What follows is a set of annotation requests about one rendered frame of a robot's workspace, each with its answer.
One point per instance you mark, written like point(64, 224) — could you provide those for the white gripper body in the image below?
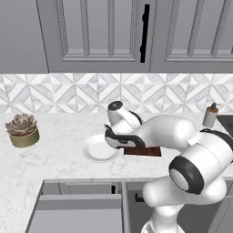
point(107, 126)

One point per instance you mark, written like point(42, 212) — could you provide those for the succulent plant in olive pot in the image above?
point(22, 129)

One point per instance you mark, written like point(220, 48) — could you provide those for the dark brown cutting board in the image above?
point(142, 151)

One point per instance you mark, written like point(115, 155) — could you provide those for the plain grey wall cupboard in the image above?
point(19, 36)

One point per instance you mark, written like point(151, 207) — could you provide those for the grey base cupboard front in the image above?
point(133, 217)

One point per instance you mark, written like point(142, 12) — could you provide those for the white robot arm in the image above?
point(170, 130)

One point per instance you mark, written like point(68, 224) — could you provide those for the white round plate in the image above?
point(97, 150)

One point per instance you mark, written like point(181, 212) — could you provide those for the grey wall cupboard door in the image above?
point(194, 30)
point(97, 30)

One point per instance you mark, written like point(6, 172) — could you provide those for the dark sink basin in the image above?
point(227, 121)

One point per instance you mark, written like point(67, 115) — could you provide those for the grey open drawer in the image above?
point(75, 215)

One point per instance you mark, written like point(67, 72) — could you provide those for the grey soap dispenser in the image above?
point(210, 116)

